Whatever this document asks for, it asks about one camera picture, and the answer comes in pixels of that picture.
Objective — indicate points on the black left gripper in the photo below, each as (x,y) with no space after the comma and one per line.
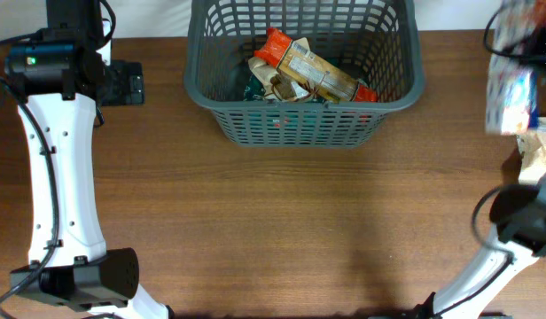
(123,82)

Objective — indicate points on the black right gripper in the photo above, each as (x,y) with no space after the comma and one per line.
(534,55)

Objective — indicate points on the Kleenex tissue multipack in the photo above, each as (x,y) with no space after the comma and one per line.
(511,85)

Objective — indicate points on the beige paper pouch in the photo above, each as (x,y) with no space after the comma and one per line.
(532,148)

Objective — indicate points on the green Nescafe coffee bag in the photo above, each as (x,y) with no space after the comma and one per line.
(255,91)

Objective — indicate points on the orange spaghetti packet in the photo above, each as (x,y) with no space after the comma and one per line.
(305,67)

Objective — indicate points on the beige Pantree snack bag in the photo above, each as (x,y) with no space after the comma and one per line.
(264,71)

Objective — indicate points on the light teal small packet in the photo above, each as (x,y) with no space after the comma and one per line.
(362,82)

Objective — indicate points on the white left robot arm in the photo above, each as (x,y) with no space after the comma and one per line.
(60,77)

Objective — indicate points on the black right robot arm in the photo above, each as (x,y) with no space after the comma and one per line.
(517,238)

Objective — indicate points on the grey plastic basket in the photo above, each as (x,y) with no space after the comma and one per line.
(375,41)

